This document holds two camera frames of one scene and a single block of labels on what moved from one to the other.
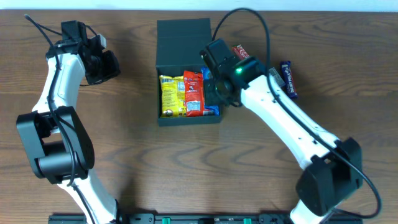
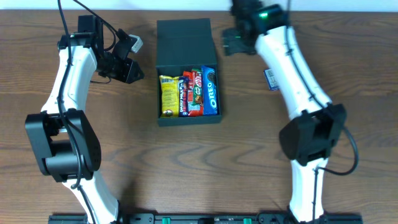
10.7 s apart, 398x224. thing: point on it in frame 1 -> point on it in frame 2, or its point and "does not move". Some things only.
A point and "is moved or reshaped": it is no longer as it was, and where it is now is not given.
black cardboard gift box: x=179 y=44 does not move
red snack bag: x=194 y=91 does not move
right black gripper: x=212 y=97 -> x=235 y=42
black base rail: x=202 y=219 does not move
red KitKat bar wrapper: x=240 y=51 is moved or reshaped
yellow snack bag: x=173 y=96 does not move
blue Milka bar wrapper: x=288 y=78 is moved or reshaped
